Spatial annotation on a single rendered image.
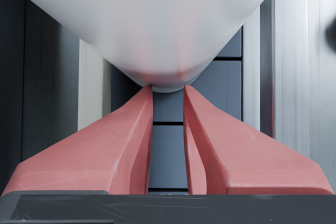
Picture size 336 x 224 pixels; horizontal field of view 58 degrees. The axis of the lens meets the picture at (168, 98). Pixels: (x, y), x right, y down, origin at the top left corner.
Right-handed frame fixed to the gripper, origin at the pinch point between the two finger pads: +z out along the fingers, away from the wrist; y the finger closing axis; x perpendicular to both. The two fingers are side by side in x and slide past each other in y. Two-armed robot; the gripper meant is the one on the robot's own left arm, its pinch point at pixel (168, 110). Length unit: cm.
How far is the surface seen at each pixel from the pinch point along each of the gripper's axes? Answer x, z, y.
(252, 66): 1.4, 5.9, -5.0
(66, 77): 4.5, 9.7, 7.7
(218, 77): 1.8, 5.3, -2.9
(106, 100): 1.3, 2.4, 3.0
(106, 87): 0.7, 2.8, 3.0
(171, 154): 5.3, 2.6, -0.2
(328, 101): 5.8, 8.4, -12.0
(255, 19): -0.9, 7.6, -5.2
